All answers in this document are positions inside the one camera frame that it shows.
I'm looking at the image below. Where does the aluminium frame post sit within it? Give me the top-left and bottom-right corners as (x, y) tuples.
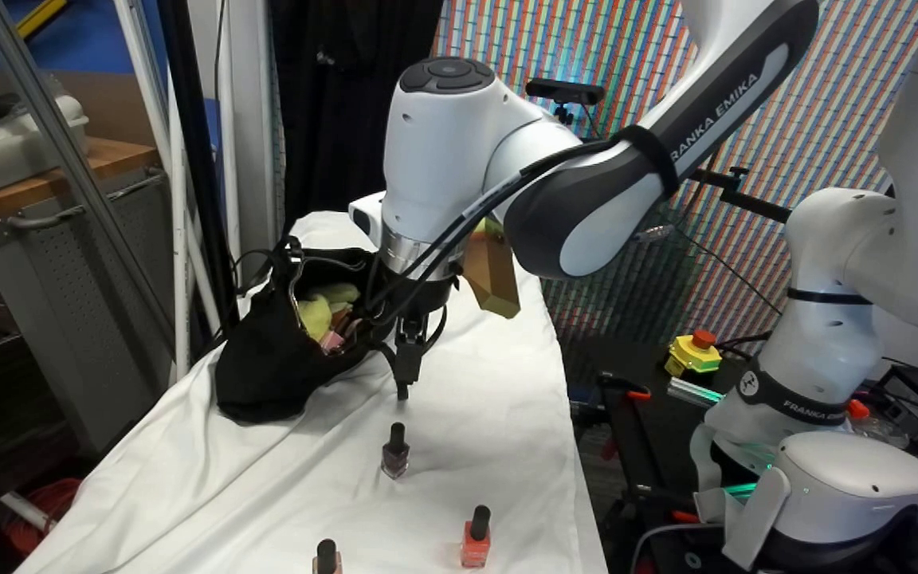
(0, 0), (178, 338)

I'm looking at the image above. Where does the dark brown nail polish bottle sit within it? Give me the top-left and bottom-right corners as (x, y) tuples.
(378, 420), (413, 482)

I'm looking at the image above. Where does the striped patterned screen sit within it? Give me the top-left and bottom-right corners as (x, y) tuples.
(385, 0), (918, 349)

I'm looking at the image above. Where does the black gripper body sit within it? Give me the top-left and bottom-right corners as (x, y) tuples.
(372, 269), (452, 352)

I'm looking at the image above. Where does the black curtain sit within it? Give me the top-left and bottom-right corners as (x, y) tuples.
(268, 0), (446, 234)

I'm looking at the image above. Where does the yellow cloth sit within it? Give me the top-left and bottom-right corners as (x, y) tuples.
(291, 291), (360, 349)

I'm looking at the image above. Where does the black vertical pole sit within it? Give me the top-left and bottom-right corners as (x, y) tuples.
(152, 0), (242, 345)

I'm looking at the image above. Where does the grey cabinet with wooden top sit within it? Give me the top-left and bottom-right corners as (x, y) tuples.
(0, 138), (178, 461)

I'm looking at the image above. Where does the white vertical pipe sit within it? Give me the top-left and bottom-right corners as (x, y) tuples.
(111, 0), (196, 385)

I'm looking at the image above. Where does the yellow emergency stop button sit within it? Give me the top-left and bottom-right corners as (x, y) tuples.
(662, 330), (725, 379)

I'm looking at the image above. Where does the white plastic tub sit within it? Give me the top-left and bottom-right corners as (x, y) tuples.
(0, 92), (92, 197)

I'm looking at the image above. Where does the teal box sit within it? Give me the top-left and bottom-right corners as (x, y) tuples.
(665, 377), (731, 408)

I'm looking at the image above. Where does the black bag with strap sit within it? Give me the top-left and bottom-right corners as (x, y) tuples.
(211, 236), (409, 427)

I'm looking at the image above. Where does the white tablecloth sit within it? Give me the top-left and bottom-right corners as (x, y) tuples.
(11, 208), (613, 574)

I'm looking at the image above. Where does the red-orange nail polish bottle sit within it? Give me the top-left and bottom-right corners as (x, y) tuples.
(459, 504), (498, 574)

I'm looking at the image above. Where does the red bucket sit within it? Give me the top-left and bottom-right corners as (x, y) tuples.
(0, 475), (85, 563)

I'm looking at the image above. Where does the white VR headset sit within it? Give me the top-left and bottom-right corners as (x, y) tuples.
(688, 426), (918, 570)

